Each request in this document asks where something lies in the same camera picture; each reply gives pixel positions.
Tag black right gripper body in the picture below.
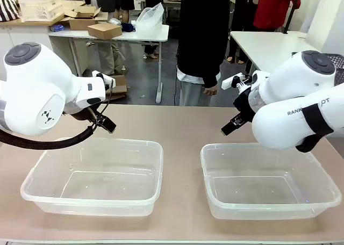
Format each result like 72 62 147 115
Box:
232 88 256 122

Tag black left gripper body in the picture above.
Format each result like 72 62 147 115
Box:
63 106 108 125

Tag person's left forearm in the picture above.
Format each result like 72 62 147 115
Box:
202 48 229 89

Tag flat cardboard on floor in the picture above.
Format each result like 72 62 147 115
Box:
105 74 128 100

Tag person's grey trousers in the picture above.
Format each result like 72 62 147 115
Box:
178 80 213 106

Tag plain white table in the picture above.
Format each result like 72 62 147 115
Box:
230 30 320 74

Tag bystander in beige trousers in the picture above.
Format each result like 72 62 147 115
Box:
95 0 135 74

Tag clear plastic bin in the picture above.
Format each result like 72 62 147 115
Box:
200 142 342 220
20 136 164 218

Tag closed cardboard box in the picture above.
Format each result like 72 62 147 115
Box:
87 21 123 40

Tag person's black sweater torso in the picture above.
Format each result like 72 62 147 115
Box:
176 0 234 84

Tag bystander in black clothes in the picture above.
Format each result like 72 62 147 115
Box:
228 0 259 64

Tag open cardboard box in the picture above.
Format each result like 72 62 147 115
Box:
63 5 109 31

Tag bystander in red jacket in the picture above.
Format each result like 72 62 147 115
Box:
253 0 301 31

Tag white table with grey legs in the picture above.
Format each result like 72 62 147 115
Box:
48 24 170 104

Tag black patterned mesh fabric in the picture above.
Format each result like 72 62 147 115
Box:
325 54 344 87

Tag white plastic crate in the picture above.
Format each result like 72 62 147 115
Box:
17 0 65 23

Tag white board panel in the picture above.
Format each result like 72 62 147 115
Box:
305 0 344 55

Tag black white striped bag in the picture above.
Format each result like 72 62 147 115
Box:
0 0 21 22

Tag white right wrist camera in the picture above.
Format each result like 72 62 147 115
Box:
221 72 253 91

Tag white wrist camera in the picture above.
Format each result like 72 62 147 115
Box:
91 70 117 94
221 72 253 91

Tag black braided cable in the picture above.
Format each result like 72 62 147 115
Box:
0 78 113 150

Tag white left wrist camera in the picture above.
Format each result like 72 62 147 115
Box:
91 70 117 94

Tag black strap on arm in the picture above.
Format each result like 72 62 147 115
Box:
295 104 335 153

